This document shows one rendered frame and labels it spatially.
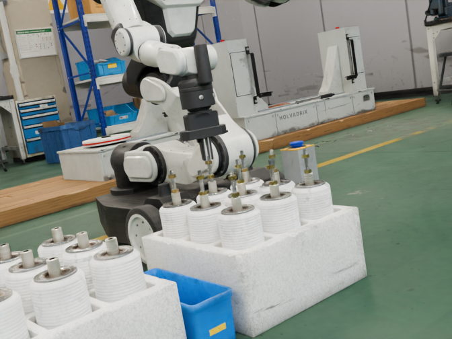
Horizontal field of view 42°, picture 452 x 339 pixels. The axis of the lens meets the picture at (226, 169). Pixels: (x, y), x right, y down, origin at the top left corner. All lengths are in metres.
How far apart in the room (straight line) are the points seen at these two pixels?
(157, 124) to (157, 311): 2.79
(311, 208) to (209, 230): 0.25
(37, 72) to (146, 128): 4.15
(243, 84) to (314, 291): 2.91
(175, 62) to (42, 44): 6.43
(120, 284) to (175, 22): 1.05
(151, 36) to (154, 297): 0.85
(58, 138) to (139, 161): 3.85
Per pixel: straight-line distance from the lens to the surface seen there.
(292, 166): 1.67
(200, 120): 1.50
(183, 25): 1.96
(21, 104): 6.82
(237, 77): 4.13
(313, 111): 4.57
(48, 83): 7.83
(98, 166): 3.46
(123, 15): 1.75
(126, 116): 6.56
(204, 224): 1.34
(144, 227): 1.82
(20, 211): 3.17
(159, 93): 1.94
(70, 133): 5.89
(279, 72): 8.32
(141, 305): 1.09
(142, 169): 2.10
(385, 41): 7.20
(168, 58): 1.50
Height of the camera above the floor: 0.54
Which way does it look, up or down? 9 degrees down
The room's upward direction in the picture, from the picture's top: 10 degrees counter-clockwise
